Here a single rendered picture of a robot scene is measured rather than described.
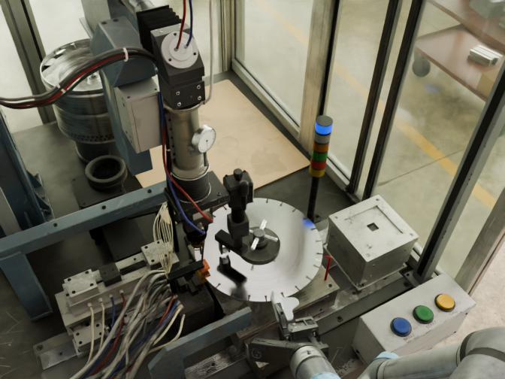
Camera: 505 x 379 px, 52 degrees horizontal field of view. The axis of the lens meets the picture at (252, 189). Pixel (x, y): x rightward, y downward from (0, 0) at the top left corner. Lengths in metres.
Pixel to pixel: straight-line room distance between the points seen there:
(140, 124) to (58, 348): 0.72
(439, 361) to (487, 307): 1.65
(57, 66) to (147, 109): 0.90
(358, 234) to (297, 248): 0.21
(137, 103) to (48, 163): 1.05
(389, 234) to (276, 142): 0.63
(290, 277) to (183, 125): 0.53
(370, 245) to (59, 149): 1.16
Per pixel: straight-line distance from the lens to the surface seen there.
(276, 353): 1.15
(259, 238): 1.29
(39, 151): 2.01
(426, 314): 1.35
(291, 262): 1.31
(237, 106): 2.07
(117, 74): 0.94
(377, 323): 1.31
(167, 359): 1.17
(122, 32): 1.01
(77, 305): 1.42
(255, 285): 1.27
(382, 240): 1.46
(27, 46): 1.99
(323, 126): 1.36
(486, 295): 2.61
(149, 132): 0.98
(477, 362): 0.77
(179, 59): 0.84
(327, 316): 1.46
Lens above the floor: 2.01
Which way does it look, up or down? 47 degrees down
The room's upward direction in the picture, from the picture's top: 1 degrees clockwise
